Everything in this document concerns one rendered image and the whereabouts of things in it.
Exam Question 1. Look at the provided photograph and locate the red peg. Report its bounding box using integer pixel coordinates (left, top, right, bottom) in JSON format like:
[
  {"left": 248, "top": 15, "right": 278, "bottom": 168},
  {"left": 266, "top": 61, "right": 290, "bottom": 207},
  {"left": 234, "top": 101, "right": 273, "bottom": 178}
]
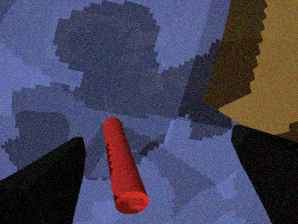
[{"left": 102, "top": 117, "right": 149, "bottom": 214}]

